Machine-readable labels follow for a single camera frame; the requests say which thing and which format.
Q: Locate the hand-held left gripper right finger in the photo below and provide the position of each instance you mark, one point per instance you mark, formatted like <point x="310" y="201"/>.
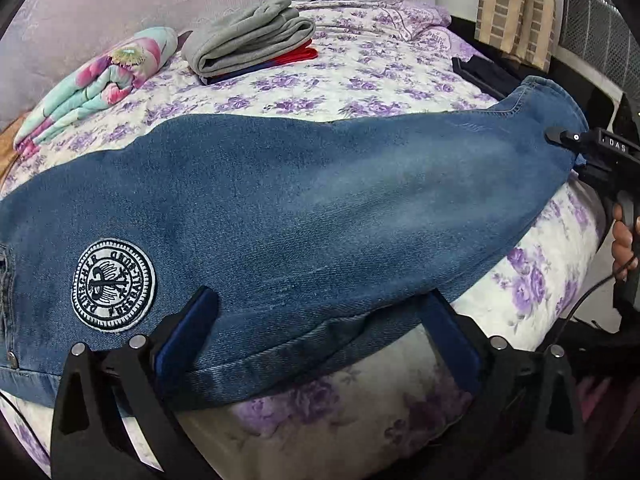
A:
<point x="450" y="342"/>

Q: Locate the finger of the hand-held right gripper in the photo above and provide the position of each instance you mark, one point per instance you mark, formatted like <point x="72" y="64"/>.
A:
<point x="597" y="172"/>
<point x="567" y="137"/>

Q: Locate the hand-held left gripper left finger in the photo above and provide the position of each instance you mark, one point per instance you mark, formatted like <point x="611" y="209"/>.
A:
<point x="185" y="332"/>

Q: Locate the blue denim pants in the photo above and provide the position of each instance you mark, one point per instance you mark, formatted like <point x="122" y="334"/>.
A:
<point x="300" y="200"/>

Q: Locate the dark navy pants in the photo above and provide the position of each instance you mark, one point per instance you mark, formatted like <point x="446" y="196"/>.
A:
<point x="480" y="72"/>

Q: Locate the folded grey pants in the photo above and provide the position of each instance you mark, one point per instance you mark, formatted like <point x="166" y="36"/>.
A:
<point x="250" y="35"/>

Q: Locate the person's right hand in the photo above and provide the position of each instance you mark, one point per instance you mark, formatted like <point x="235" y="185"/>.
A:
<point x="622" y="245"/>

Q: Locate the white mesh panel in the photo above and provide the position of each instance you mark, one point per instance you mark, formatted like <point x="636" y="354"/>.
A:
<point x="595" y="25"/>

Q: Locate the beige checked curtain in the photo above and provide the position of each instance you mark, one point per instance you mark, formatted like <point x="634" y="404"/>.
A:
<point x="515" y="10"/>

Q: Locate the bed with purple floral sheet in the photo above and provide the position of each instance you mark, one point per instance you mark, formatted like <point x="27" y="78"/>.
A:
<point x="350" y="85"/>

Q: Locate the orange brown pillow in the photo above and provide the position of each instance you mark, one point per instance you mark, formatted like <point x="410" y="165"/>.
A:
<point x="7" y="160"/>

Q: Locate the folded floral blanket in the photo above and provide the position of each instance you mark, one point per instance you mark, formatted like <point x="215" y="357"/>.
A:
<point x="100" y="85"/>

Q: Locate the folded navy garment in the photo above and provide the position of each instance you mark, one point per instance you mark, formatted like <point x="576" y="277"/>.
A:
<point x="235" y="74"/>

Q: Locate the folded red garment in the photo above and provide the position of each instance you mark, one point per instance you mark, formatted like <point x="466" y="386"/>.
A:
<point x="300" y="55"/>

